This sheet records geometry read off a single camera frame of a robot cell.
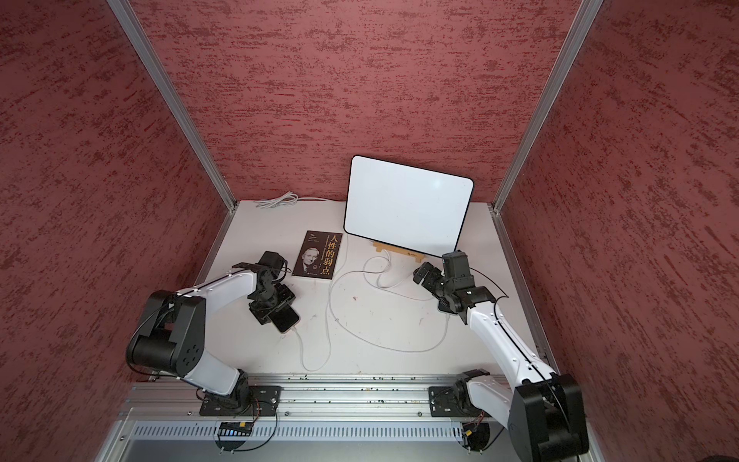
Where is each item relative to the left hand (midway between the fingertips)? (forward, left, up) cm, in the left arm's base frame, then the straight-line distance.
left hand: (283, 313), depth 90 cm
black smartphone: (-3, -2, +4) cm, 5 cm away
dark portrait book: (+22, -8, +1) cm, 23 cm away
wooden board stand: (+24, -31, +4) cm, 40 cm away
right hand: (+6, -43, +11) cm, 45 cm away
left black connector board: (-30, +6, -2) cm, 31 cm away
